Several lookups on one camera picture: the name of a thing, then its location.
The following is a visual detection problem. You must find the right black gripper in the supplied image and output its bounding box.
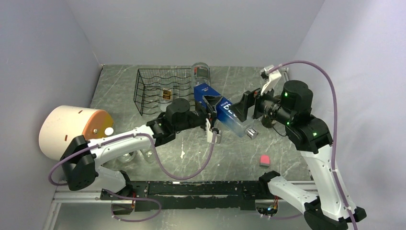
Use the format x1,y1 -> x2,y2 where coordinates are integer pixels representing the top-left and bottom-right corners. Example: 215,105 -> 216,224
229,80 -> 294,126

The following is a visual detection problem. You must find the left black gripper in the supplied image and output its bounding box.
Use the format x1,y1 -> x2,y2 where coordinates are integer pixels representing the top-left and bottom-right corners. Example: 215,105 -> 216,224
175,95 -> 223,132

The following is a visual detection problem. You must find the tall blue square bottle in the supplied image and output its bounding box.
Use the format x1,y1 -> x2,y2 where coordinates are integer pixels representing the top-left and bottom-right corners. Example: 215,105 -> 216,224
193,83 -> 259,139

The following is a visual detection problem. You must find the clear round labelled bottle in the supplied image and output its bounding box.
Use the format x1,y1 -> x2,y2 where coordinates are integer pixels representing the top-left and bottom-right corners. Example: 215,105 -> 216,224
191,62 -> 211,87

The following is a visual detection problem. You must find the clear bottle black cap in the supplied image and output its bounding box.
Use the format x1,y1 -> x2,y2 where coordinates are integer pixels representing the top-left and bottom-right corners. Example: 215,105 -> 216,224
159,88 -> 172,104

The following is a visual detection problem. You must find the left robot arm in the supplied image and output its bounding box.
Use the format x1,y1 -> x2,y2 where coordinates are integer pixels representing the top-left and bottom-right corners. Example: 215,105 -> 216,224
54,96 -> 223,199

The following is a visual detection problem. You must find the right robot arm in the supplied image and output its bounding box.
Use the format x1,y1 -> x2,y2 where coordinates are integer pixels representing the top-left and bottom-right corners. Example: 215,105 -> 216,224
230,80 -> 366,230

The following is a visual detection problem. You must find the green wine bottle black neck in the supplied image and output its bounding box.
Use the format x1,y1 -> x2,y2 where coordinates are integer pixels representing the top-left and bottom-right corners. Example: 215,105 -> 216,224
261,115 -> 278,128

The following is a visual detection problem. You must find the clear slim bottle near left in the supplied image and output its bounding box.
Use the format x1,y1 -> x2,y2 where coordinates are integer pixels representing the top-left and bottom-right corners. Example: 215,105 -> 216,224
140,149 -> 156,163

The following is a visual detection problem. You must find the round clear bottle white cap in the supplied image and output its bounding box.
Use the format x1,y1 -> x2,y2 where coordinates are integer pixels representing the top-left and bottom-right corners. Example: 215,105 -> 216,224
104,127 -> 135,163

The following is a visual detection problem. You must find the small pink block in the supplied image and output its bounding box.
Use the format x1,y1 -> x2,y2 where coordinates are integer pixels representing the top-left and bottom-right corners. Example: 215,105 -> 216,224
259,155 -> 271,168

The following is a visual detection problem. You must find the white orange cylinder drum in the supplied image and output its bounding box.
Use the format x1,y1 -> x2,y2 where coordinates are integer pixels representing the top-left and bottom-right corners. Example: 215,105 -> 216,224
38,105 -> 114,161

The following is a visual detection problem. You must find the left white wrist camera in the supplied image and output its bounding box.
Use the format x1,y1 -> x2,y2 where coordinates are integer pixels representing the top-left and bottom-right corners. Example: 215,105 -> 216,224
205,119 -> 222,144

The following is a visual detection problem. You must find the black wire wine rack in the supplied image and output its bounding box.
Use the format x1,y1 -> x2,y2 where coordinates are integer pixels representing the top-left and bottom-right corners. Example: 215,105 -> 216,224
133,68 -> 194,116

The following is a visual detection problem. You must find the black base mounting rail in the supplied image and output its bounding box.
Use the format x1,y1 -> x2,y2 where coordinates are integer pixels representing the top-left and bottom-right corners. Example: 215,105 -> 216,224
100,180 -> 275,212

